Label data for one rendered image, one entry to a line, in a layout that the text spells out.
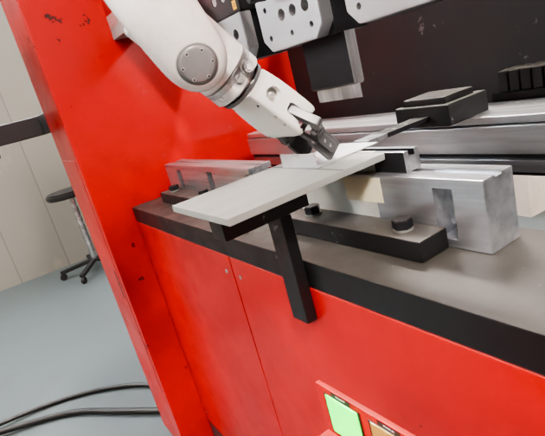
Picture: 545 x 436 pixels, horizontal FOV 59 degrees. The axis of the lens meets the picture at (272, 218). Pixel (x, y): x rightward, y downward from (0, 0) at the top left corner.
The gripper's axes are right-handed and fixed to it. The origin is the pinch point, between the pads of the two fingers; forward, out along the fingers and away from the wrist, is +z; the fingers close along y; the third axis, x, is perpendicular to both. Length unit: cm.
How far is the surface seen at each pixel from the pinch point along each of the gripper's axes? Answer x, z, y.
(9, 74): -47, -41, 390
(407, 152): -2.0, 5.3, -13.8
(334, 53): -11.7, -6.5, -3.5
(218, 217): 18.5, -12.6, -8.1
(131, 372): 80, 67, 158
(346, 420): 31.6, 0.5, -27.3
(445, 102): -19.3, 16.5, -5.1
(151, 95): -15, -6, 84
